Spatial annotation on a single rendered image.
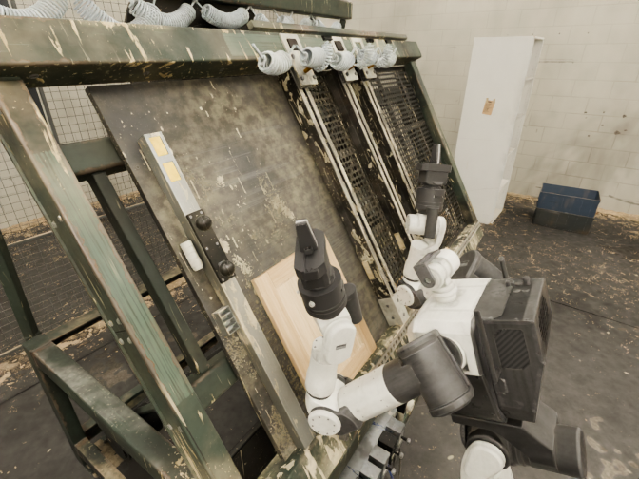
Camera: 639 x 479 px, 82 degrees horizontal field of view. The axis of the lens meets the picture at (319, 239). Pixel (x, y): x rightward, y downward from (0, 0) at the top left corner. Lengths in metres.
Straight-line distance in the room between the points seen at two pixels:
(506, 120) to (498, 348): 3.95
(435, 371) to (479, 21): 5.72
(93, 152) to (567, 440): 1.33
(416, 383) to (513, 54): 4.15
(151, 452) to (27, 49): 1.12
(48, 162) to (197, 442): 0.67
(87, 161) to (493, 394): 1.09
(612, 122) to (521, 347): 5.27
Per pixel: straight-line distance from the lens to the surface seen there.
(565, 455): 1.16
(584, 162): 6.12
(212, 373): 1.07
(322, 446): 1.23
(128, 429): 1.51
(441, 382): 0.81
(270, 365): 1.08
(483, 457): 1.19
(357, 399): 0.90
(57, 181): 0.92
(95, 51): 1.03
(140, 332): 0.90
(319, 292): 0.69
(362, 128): 1.69
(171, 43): 1.15
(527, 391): 0.98
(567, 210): 5.22
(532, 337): 0.89
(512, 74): 4.67
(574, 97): 6.02
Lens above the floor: 1.90
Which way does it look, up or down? 27 degrees down
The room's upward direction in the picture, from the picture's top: straight up
